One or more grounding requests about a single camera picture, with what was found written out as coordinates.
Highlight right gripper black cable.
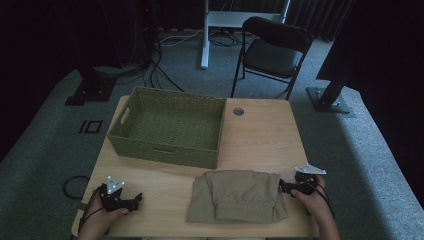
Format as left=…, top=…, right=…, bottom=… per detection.
left=311, top=181, right=335, bottom=219

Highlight white floor cable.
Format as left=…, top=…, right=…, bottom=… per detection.
left=159, top=28, right=205, bottom=48

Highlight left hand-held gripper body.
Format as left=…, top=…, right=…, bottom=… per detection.
left=98, top=175, right=134, bottom=213

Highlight black floor cables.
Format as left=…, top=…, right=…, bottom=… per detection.
left=143, top=43, right=186, bottom=93

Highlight black cable loop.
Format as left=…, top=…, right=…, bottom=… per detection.
left=62, top=175, right=90, bottom=201

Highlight dark curtain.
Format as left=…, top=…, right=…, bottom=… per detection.
left=286, top=0, right=355, bottom=41

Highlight khaki pants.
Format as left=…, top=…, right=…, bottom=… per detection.
left=185, top=169, right=290, bottom=225

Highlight white metal stand frame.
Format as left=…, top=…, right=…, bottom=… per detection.
left=200, top=0, right=291, bottom=70

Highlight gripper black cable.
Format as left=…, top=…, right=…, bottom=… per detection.
left=311, top=181, right=335, bottom=219
left=77, top=186, right=105, bottom=236

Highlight black stand with base plate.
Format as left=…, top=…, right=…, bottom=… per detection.
left=306, top=49, right=356, bottom=118
left=64, top=64, right=118, bottom=107

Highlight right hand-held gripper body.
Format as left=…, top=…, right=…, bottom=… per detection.
left=291, top=162, right=327, bottom=196

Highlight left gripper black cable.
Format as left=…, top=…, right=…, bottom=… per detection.
left=77, top=186, right=105, bottom=236

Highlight black folding chair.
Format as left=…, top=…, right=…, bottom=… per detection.
left=230, top=16, right=314, bottom=101

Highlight person's left hand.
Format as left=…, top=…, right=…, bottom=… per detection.
left=79, top=196, right=130, bottom=235

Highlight green woven basket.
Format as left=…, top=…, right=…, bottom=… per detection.
left=106, top=85, right=228, bottom=170

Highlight person's right hand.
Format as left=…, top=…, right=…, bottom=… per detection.
left=290, top=175, right=331, bottom=223

